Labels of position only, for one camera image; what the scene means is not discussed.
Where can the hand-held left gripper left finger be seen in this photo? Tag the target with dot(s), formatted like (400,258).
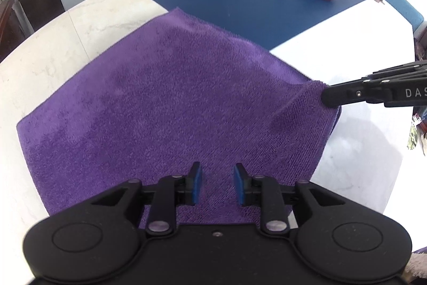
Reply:
(197,183)

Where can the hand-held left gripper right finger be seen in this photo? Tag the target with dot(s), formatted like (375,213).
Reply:
(238,183)

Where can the purple towel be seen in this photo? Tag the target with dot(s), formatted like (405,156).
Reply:
(166,98)

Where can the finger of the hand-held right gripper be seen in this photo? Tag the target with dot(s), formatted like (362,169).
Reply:
(400,74)
(347,94)

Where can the brown wooden desk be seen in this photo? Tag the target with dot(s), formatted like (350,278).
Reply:
(10,28)

